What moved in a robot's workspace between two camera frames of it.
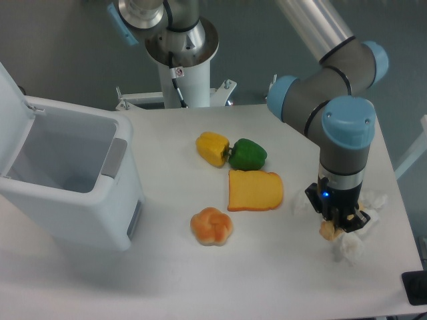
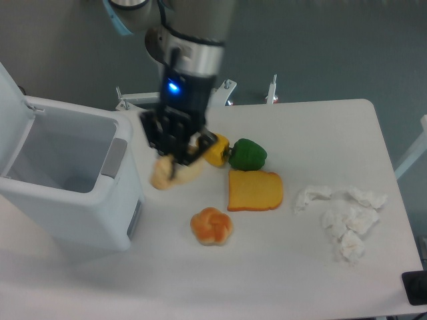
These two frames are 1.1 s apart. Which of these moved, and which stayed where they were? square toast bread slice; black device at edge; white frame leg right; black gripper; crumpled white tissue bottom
Moved: black gripper
Stayed: square toast bread slice; black device at edge; white frame leg right; crumpled white tissue bottom
